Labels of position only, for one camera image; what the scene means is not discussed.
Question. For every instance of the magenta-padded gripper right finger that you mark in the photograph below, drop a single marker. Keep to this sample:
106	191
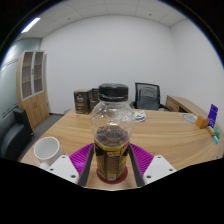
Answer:
143	160

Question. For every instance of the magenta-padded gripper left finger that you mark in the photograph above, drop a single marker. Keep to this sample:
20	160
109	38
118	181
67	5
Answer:
78	160

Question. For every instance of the clear black-capped drink bottle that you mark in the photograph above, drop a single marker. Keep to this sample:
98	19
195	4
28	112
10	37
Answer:
111	133

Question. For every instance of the white mug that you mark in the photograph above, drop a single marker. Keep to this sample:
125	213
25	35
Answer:
46	150

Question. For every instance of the white green pamphlet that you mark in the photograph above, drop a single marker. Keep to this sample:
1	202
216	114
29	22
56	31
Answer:
139	116

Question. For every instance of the grey mesh waste bin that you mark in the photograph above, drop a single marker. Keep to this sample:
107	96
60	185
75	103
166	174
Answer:
68	111

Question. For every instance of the small brown carton box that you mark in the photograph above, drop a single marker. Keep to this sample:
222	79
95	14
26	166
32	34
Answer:
81	101

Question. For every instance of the round clear glass dish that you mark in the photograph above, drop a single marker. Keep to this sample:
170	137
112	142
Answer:
189	118

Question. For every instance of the black mesh office chair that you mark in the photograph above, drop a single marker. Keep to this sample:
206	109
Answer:
148	96

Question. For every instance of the wooden glass-door cabinet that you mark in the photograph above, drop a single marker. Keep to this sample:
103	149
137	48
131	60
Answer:
36	110

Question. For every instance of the wooden side desk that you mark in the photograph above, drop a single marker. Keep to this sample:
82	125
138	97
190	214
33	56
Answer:
181	103

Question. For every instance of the black leather sofa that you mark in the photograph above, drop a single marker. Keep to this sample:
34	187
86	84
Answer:
13	136

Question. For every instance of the orange cardboard box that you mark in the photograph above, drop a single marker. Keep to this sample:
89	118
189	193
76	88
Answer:
201	122

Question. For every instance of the small blue box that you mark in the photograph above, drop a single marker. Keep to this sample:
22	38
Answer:
215	139

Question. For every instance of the green flat box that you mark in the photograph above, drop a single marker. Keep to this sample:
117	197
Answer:
217	131

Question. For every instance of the purple standing sign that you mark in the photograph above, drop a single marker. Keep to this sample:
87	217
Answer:
212	115

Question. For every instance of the rectangular ceiling light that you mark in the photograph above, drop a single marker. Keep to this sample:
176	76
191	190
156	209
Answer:
30	25

